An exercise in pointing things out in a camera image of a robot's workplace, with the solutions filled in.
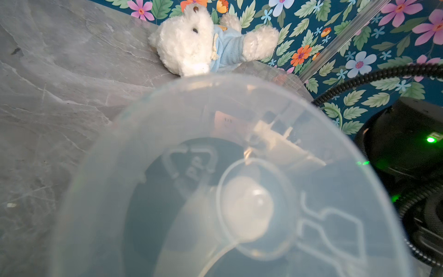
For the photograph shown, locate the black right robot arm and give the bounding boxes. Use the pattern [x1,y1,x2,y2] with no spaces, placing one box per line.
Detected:
[354,96,443,269]

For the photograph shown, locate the white teddy bear toy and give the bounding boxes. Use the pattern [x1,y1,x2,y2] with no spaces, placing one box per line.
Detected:
[149,3,279,77]

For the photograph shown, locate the pink power strip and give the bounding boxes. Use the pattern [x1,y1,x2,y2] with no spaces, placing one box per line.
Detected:
[211,111,249,141]

